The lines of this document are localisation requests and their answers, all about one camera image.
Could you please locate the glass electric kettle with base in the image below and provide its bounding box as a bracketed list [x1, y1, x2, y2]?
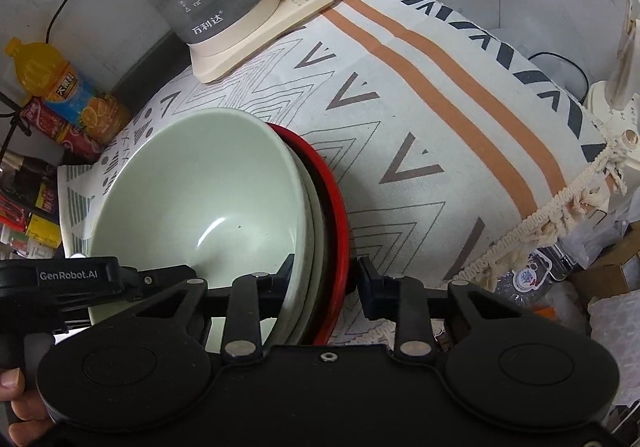
[107, 0, 331, 101]

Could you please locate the patterned fringed tablecloth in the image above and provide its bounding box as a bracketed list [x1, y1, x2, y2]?
[57, 0, 629, 349]

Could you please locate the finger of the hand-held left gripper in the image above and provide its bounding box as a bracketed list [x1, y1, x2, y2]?
[137, 265, 199, 301]

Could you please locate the red snack packet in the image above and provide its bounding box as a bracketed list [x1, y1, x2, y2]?
[0, 194, 32, 234]

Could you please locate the red bowl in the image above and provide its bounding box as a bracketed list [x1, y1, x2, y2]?
[265, 122, 350, 347]

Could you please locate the red soda bottle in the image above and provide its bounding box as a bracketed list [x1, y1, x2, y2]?
[20, 97, 108, 164]

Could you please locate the pale green deep bowl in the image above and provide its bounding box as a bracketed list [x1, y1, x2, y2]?
[87, 108, 314, 351]

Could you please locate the yellow snack packet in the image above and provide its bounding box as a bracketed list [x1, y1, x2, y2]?
[25, 214, 64, 249]

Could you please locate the white bubble wrap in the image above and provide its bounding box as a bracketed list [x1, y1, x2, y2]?
[589, 296, 640, 369]

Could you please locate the clear plastic water bottle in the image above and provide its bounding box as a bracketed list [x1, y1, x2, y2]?
[492, 249, 574, 306]

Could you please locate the person's left hand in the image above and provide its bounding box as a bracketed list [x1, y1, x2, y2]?
[0, 368, 64, 447]

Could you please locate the dark cola bottle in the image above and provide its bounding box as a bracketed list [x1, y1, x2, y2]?
[0, 151, 59, 223]

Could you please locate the looped black cable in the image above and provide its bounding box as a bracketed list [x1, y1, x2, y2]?
[527, 51, 592, 101]

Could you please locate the orange juice bottle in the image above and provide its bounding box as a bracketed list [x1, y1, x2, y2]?
[5, 39, 132, 144]

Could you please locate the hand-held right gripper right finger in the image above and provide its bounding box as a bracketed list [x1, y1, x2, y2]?
[356, 256, 528, 363]

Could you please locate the cardboard box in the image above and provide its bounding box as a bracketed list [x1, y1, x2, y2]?
[570, 222, 640, 301]

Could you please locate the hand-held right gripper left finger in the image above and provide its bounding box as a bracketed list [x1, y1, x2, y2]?
[132, 252, 297, 364]

